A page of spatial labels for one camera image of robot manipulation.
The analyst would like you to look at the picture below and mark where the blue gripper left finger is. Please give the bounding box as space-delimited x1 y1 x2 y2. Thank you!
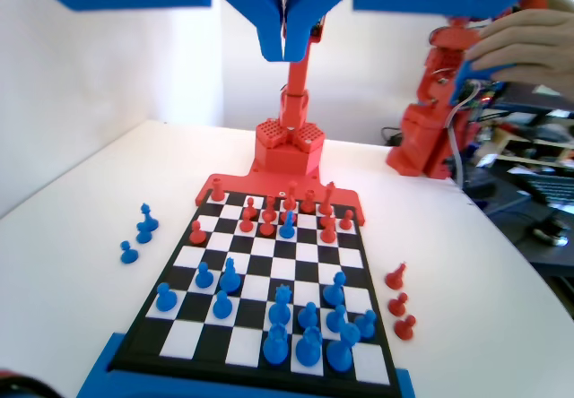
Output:
17 0 285 63

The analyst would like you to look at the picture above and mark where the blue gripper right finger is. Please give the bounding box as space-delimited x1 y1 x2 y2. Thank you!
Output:
284 0 552 62

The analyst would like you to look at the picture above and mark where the red leader robot arm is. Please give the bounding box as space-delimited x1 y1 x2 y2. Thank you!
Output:
386 14 483 179

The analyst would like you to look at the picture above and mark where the blue leader arm handle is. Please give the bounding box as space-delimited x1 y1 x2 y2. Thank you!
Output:
449 55 508 108

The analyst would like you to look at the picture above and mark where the red chess queen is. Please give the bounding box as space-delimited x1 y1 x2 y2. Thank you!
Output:
285 180 300 211

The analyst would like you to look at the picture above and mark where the red chess king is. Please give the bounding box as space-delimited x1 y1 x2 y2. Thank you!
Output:
318 181 338 218

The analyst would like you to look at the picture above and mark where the blue chess queen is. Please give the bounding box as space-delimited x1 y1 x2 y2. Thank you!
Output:
267 283 293 327

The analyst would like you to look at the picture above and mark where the blue chess rook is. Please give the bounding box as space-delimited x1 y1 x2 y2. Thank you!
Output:
262 322 288 366
294 325 323 367

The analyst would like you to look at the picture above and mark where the bare person hand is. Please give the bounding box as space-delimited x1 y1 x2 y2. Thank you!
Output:
468 0 574 99

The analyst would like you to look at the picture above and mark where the black power adapter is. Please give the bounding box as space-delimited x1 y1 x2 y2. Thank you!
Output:
380 126 407 147

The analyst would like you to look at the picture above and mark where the black and white chessboard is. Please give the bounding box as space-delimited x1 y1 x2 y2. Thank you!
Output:
109 189 400 397

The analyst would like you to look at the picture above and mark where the dark desk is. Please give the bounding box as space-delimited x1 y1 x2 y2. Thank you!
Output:
464 160 574 282

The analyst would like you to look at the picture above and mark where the black computer keyboard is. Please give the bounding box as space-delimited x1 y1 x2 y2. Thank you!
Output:
522 171 574 215

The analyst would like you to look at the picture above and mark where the blue board mounting plate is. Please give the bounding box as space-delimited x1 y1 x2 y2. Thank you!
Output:
75 333 413 398

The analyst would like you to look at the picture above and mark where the grey ribbon cable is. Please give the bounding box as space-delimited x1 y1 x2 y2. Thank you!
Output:
446 101 470 188

